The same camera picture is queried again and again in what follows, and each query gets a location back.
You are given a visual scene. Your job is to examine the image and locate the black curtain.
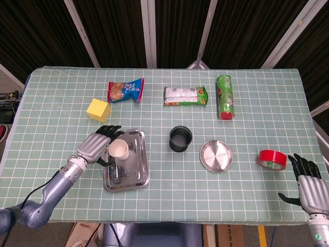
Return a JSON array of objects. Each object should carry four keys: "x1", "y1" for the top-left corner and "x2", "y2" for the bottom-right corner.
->
[{"x1": 0, "y1": 0, "x2": 329, "y2": 129}]

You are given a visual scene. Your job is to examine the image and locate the white paper cup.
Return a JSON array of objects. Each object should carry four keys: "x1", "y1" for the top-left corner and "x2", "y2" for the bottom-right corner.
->
[{"x1": 107, "y1": 139, "x2": 130, "y2": 162}]

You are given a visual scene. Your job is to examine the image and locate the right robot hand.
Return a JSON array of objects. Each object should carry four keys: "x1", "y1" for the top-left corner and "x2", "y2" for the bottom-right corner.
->
[{"x1": 278, "y1": 153, "x2": 329, "y2": 216}]

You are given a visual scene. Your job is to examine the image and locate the green snack packet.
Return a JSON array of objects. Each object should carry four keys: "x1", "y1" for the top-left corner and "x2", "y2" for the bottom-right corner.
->
[{"x1": 163, "y1": 86, "x2": 209, "y2": 107}]

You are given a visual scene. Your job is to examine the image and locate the wooden table leg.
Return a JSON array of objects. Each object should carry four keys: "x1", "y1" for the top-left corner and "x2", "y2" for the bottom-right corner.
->
[{"x1": 203, "y1": 224, "x2": 216, "y2": 247}]

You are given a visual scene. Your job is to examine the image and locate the red tape roll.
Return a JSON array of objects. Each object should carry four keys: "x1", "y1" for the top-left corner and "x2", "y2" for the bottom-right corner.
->
[{"x1": 258, "y1": 149, "x2": 288, "y2": 171}]

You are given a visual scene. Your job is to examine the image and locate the black round cup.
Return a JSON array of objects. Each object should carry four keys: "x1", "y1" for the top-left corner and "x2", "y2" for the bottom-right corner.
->
[{"x1": 169, "y1": 125, "x2": 193, "y2": 152}]

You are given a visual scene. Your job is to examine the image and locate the green chips can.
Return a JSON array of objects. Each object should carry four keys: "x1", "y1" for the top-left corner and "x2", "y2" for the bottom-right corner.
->
[{"x1": 215, "y1": 74, "x2": 236, "y2": 120}]

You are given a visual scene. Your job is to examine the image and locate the rectangular steel tray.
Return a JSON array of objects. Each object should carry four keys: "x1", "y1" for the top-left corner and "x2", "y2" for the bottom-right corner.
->
[{"x1": 102, "y1": 129, "x2": 150, "y2": 192}]

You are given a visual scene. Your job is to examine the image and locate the round steel plate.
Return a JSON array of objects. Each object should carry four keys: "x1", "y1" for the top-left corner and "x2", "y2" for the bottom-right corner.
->
[{"x1": 199, "y1": 139, "x2": 233, "y2": 173}]

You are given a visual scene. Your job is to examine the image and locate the cardboard box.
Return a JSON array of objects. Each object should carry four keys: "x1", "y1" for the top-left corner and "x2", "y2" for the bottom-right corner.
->
[
  {"x1": 217, "y1": 224, "x2": 246, "y2": 247},
  {"x1": 65, "y1": 222, "x2": 103, "y2": 247}
]

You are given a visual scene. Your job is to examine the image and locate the yellow cube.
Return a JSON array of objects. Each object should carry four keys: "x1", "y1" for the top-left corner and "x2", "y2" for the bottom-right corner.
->
[{"x1": 86, "y1": 98, "x2": 112, "y2": 123}]

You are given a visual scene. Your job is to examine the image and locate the white frame post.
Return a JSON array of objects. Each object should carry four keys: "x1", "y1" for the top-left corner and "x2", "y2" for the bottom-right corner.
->
[
  {"x1": 140, "y1": 0, "x2": 157, "y2": 68},
  {"x1": 261, "y1": 0, "x2": 322, "y2": 69},
  {"x1": 313, "y1": 120, "x2": 329, "y2": 145},
  {"x1": 63, "y1": 0, "x2": 101, "y2": 68},
  {"x1": 309, "y1": 101, "x2": 329, "y2": 118},
  {"x1": 187, "y1": 0, "x2": 219, "y2": 69},
  {"x1": 0, "y1": 63, "x2": 25, "y2": 90}
]

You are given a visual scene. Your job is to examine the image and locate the black device box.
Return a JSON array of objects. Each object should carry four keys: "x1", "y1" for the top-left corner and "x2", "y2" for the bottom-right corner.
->
[{"x1": 0, "y1": 100, "x2": 16, "y2": 124}]

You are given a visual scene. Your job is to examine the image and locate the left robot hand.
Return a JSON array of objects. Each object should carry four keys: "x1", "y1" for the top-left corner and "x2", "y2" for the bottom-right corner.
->
[{"x1": 76, "y1": 125, "x2": 124, "y2": 167}]

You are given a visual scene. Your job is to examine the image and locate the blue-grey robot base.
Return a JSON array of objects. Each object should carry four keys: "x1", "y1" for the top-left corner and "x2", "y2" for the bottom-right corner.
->
[{"x1": 102, "y1": 222, "x2": 204, "y2": 247}]

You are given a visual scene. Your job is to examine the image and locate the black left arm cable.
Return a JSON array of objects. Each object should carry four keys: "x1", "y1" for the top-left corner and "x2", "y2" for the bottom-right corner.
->
[{"x1": 4, "y1": 168, "x2": 65, "y2": 247}]

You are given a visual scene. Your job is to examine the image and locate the green checked tablecloth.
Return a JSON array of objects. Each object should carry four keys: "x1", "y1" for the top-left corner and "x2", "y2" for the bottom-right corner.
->
[{"x1": 0, "y1": 66, "x2": 329, "y2": 224}]

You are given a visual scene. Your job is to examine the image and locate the blue snack bag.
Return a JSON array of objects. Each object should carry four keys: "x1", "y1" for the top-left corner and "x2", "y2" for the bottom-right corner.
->
[{"x1": 107, "y1": 78, "x2": 145, "y2": 104}]

